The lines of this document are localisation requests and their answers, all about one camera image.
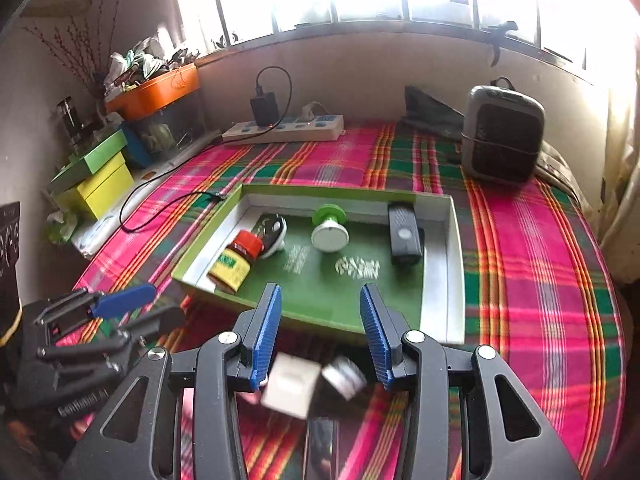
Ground yellow box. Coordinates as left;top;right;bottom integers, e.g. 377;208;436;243
75;152;135;221

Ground black window latch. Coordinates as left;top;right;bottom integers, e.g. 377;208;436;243
487;21;518;66

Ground green white tissue pack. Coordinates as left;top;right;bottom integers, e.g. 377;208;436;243
47;210;78;246

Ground brown folded cloth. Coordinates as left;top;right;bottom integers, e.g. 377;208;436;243
535;142;601;211

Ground grey space heater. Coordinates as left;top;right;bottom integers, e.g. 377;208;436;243
460;85;546;183

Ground white plastic bag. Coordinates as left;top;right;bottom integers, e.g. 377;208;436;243
72;210;126;261

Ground orange plastic tray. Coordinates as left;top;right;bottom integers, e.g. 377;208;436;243
105;62;201;122

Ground pink green plaid blanket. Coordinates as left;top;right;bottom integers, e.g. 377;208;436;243
47;120;628;480

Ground green white suction knob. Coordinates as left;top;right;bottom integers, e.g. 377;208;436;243
311;202;349;253

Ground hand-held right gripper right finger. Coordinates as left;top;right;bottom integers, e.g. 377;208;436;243
359;282;583;480

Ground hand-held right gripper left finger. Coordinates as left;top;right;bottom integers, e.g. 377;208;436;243
60;282;283;480

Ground black printed card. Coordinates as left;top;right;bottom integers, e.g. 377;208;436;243
0;202;21;311

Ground green cardboard box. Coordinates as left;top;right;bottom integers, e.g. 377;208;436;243
172;182;466;346

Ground glass jar black lid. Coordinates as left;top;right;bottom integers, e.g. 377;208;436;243
57;97;93;153

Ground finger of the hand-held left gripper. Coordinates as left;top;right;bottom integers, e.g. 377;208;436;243
37;307;187;376
30;284;157;337

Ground white power strip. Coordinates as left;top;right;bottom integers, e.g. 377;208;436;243
222;114;346;143

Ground pile of packets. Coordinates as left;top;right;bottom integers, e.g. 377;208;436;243
102;25;201;96

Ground brown bottle red cap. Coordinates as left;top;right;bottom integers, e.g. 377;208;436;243
207;230;264;295

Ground blue box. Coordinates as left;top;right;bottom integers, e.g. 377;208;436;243
121;124;153;170

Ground black charging cable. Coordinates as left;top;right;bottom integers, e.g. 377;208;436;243
120;191;224;233

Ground dark glass tank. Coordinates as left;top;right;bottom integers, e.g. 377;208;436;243
132;92;208;161

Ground dark green cloth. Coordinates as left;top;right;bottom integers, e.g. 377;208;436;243
402;85;468;138

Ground black rectangular device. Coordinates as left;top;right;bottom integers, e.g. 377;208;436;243
387;201;426;266

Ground patterned beige curtain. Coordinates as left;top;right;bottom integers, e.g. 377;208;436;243
597;35;640;281

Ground dried branches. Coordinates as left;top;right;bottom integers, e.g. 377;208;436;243
22;0;126;106

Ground black adapter cable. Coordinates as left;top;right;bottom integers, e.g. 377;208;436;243
256;66;293;123

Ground small silver round tin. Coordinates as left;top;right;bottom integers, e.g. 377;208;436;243
320;357;367;401

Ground black charger adapter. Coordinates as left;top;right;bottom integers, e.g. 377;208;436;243
250;92;281;126

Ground white charger plug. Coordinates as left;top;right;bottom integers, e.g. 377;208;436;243
260;352;321;418

